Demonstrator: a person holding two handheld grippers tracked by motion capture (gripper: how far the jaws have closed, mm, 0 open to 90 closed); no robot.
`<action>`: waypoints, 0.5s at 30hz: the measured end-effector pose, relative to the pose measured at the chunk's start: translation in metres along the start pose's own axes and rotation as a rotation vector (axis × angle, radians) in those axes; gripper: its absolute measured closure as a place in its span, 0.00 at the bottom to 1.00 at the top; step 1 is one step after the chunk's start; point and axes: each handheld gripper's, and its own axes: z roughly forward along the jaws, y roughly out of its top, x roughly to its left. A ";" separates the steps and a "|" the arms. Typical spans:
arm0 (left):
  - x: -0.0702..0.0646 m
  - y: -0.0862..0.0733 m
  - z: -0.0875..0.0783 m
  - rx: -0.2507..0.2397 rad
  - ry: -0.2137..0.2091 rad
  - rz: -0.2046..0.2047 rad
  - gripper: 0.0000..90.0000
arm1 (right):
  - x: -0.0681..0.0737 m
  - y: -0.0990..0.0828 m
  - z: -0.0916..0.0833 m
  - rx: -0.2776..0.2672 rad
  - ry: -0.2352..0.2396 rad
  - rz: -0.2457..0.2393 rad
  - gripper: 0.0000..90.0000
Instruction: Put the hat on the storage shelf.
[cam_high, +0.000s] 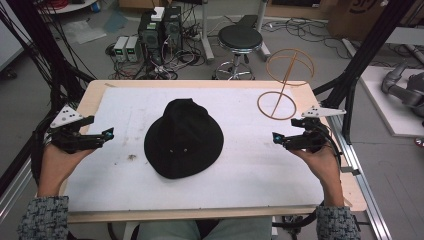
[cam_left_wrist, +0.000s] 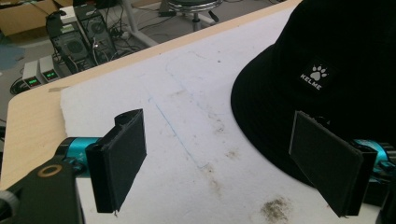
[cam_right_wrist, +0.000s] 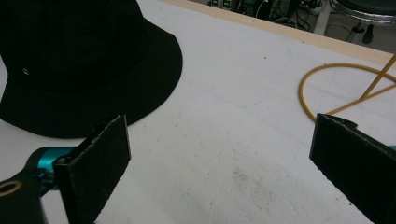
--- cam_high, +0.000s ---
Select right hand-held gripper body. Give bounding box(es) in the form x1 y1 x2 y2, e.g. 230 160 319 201
288 105 347 153

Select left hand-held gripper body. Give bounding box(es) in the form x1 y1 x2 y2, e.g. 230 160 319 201
46 105 105 155

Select person's left hand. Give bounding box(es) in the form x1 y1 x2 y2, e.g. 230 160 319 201
37 143 96 198

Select person's right hand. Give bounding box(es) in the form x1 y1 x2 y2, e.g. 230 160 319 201
287 145 345 208

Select white table mat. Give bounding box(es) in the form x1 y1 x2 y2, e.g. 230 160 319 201
65 86 326 213

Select black brimmed hat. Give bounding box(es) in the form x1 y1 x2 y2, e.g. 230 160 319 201
143 97 225 180

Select white platform board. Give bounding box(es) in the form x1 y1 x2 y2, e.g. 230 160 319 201
359 65 424 138

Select grey bench power supply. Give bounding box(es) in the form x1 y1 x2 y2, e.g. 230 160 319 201
113 36 130 63
125 35 141 63

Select person's legs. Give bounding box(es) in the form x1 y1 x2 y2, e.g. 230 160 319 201
137 216 274 240

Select black computer tower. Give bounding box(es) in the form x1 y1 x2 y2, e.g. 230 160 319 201
162 5 184 52
137 12 165 66

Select black round stool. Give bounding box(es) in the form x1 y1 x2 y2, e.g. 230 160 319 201
212 24 265 81

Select white desk leg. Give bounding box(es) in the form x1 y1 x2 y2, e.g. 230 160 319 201
199 0 215 64
254 0 272 63

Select cardboard box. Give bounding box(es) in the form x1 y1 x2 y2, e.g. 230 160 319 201
327 0 424 42

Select white box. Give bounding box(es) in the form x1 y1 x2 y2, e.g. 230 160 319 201
150 6 166 23

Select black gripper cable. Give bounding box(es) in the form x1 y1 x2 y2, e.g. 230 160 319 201
319 123 344 168

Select black cable bundle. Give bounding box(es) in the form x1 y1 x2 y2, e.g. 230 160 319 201
29 112 58 188

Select wooden ring hat stand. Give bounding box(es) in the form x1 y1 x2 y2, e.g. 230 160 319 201
256 47 316 121

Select aluminium rail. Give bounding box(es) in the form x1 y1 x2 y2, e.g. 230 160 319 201
0 159 34 224
327 115 394 240

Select tangle of floor cables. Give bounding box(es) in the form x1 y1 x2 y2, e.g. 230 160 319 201
105 39 214 81

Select black frame post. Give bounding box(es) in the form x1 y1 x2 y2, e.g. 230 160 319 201
5 0 95 113
312 0 418 145

